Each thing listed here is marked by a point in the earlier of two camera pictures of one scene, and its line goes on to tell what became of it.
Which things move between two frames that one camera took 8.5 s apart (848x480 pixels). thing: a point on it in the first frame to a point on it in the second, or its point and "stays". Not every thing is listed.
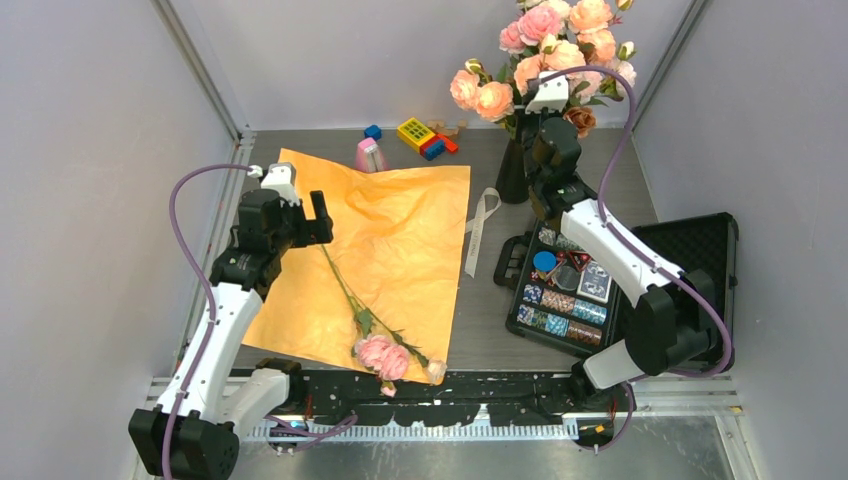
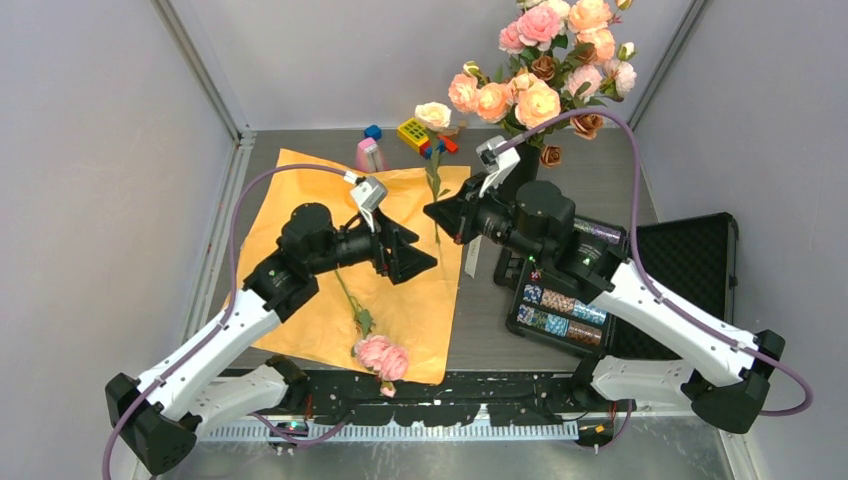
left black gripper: x=314 y=231 to x=404 y=260
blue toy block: x=373 y=131 stays
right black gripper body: x=533 y=178 to x=494 y=218
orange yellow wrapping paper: x=394 y=268 stays
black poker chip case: x=560 y=296 stays
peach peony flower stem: x=471 y=89 stays
